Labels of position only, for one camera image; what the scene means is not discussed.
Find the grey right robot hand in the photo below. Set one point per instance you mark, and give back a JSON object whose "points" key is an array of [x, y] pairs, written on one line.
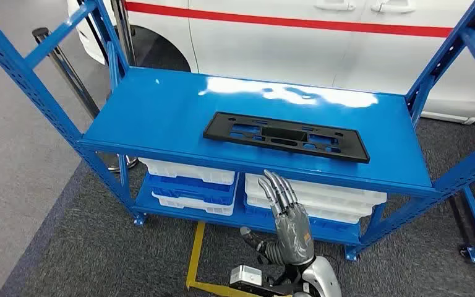
{"points": [[293, 237]]}

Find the yellow floor tape outline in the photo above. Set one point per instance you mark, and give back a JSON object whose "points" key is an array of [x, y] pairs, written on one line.
{"points": [[196, 254]]}

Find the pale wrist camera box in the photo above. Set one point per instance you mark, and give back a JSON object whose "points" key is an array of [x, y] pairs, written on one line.
{"points": [[245, 275]]}

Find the chrome stanchion post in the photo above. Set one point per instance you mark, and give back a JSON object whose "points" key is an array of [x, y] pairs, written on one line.
{"points": [[122, 32], [67, 74]]}

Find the white car red stripe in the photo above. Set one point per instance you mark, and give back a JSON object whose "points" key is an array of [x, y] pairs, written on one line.
{"points": [[262, 49]]}

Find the blue metal shelf rack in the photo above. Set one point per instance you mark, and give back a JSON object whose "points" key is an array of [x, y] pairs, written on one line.
{"points": [[159, 110]]}

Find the black plastic plate bracket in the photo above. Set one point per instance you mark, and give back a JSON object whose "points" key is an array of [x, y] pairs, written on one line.
{"points": [[229, 127]]}

